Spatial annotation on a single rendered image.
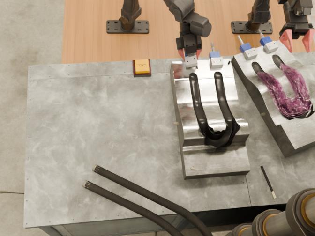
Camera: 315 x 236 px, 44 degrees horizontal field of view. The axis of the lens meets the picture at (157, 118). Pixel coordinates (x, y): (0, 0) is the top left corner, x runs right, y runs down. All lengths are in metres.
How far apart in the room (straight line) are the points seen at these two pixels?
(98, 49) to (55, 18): 1.17
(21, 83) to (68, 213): 1.35
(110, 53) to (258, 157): 0.80
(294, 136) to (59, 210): 0.97
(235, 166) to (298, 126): 0.31
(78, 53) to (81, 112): 0.29
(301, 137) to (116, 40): 0.92
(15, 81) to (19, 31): 0.40
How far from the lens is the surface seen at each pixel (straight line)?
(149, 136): 1.65
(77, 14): 1.97
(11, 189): 2.49
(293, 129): 1.68
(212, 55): 1.74
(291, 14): 1.53
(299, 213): 0.88
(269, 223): 1.08
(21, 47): 2.89
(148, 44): 1.86
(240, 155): 1.62
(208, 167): 1.57
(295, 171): 1.74
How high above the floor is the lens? 2.34
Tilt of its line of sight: 66 degrees down
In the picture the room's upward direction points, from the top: 11 degrees clockwise
